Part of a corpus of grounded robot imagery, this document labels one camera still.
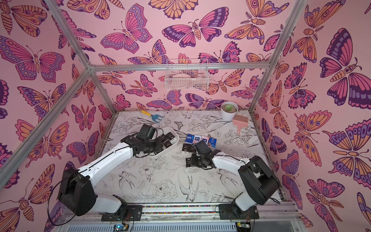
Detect light pink tissue pack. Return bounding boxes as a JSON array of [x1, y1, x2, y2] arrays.
[[202, 136, 210, 145]]

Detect black Face tissue pack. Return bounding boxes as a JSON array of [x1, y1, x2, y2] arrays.
[[182, 144, 191, 152], [185, 158, 193, 168], [188, 145, 197, 153], [165, 132, 175, 141], [160, 136, 172, 148]]

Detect pink white tissue pack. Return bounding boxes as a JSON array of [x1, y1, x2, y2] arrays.
[[192, 135, 203, 144]]

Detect blue pocket tissue pack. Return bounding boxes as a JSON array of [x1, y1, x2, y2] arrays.
[[185, 134, 194, 144]]

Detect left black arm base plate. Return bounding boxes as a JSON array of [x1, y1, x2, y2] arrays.
[[101, 205, 143, 222]]

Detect white plastic storage box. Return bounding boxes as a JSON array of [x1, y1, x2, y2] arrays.
[[149, 127, 180, 158]]

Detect white pot with succulent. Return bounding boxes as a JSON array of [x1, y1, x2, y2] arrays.
[[221, 101, 239, 121]]

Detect blue cartoon tissue pack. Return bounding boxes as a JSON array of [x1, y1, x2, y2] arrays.
[[208, 137, 217, 148]]

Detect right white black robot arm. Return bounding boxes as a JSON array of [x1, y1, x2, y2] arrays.
[[190, 141, 280, 213]]

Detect blue yellow garden fork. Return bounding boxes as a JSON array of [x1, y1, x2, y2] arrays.
[[141, 110, 164, 123]]

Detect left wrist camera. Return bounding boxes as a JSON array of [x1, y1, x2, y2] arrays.
[[136, 124, 156, 141]]

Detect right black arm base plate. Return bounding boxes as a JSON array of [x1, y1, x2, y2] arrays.
[[217, 204, 260, 221]]

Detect pink brush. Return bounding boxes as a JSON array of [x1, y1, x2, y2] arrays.
[[232, 115, 249, 135]]

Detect white wire wall basket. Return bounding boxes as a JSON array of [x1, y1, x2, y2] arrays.
[[163, 59, 210, 91]]

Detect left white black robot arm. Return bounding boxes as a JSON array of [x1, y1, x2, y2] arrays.
[[57, 124, 162, 216]]

